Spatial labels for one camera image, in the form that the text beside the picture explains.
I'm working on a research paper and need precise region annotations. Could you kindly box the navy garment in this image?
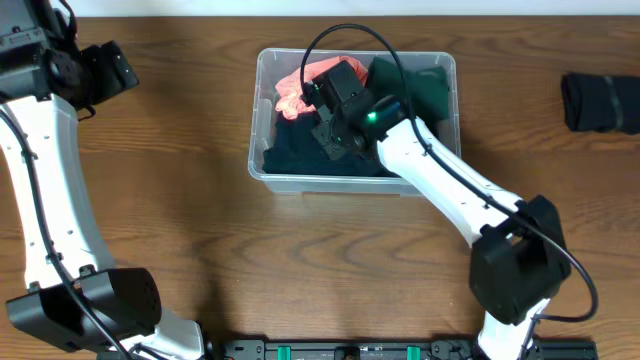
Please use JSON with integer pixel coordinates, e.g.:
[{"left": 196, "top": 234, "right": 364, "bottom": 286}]
[{"left": 262, "top": 112, "right": 396, "bottom": 177}]

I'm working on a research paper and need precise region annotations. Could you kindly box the pink garment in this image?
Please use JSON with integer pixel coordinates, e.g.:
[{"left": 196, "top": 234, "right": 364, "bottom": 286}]
[{"left": 275, "top": 56, "right": 368, "bottom": 121}]

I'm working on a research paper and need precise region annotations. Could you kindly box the dark green garment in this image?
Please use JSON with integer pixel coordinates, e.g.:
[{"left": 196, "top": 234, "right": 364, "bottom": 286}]
[{"left": 366, "top": 57, "right": 449, "bottom": 136}]

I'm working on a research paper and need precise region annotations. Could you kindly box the black garment with tape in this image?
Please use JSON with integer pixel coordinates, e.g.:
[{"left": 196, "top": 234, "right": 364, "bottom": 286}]
[{"left": 561, "top": 73, "right": 639, "bottom": 135}]

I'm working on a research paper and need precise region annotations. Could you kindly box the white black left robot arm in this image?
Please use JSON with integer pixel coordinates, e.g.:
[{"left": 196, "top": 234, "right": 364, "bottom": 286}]
[{"left": 1, "top": 0, "right": 207, "bottom": 359}]

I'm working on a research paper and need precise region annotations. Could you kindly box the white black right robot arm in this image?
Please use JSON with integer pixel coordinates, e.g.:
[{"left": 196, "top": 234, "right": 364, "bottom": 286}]
[{"left": 300, "top": 61, "right": 571, "bottom": 359}]

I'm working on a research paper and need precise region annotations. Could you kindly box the clear plastic storage bin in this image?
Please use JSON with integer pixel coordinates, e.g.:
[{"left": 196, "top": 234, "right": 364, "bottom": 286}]
[{"left": 248, "top": 48, "right": 462, "bottom": 197}]

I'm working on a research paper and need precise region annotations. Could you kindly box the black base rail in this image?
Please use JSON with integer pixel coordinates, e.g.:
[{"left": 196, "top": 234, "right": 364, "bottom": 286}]
[{"left": 200, "top": 339, "right": 599, "bottom": 360}]

